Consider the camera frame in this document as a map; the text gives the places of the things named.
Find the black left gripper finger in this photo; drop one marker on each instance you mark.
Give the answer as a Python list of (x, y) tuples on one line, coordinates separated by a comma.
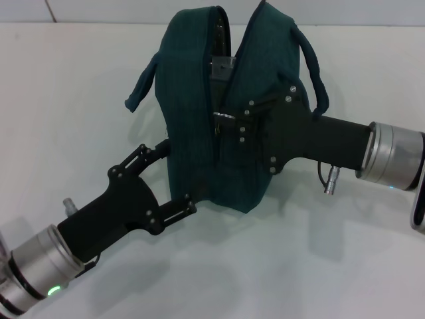
[(176, 212), (146, 154)]

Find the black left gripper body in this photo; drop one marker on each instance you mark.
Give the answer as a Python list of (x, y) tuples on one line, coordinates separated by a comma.
[(113, 209)]

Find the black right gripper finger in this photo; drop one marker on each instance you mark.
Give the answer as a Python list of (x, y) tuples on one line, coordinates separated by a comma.
[(262, 104), (245, 133)]

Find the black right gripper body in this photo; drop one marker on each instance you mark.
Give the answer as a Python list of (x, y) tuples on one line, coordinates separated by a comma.
[(299, 133)]

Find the dark teal lunch bag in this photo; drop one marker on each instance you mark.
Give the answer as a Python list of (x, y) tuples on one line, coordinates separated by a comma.
[(199, 116)]

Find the clear blue-rimmed plastic container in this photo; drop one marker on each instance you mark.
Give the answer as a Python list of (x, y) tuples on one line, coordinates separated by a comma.
[(221, 68)]

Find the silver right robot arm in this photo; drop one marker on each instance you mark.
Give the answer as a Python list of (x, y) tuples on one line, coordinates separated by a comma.
[(395, 156)]

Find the silver left wrist plug stub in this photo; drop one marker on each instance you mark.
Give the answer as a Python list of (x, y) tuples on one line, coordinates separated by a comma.
[(69, 206)]

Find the silver right wrist plug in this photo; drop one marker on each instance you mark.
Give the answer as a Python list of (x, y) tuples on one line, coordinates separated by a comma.
[(330, 181)]

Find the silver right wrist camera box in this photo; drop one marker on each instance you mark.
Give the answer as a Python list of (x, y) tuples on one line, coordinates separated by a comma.
[(419, 212)]

